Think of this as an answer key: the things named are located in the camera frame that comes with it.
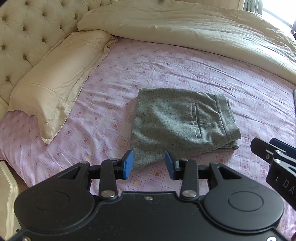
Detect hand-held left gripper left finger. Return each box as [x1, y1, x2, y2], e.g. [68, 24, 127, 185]
[57, 150, 135, 201]

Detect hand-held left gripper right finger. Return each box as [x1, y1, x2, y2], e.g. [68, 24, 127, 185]
[165, 151, 242, 200]

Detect grey speckled pants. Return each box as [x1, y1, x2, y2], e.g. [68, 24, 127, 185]
[131, 88, 241, 172]

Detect grey curtain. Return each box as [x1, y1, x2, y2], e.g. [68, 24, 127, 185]
[238, 0, 264, 14]

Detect cream pillow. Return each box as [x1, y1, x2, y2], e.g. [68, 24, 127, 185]
[7, 30, 119, 144]

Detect cream tufted headboard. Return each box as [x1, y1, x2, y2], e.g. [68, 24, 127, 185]
[0, 0, 115, 109]

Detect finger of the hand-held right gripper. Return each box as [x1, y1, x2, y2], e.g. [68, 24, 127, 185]
[250, 137, 277, 163]
[269, 138, 296, 155]

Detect cream duvet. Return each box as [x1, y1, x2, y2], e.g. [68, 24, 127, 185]
[77, 0, 296, 81]

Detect pink patterned bed sheet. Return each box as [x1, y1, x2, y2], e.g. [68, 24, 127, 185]
[0, 37, 296, 209]

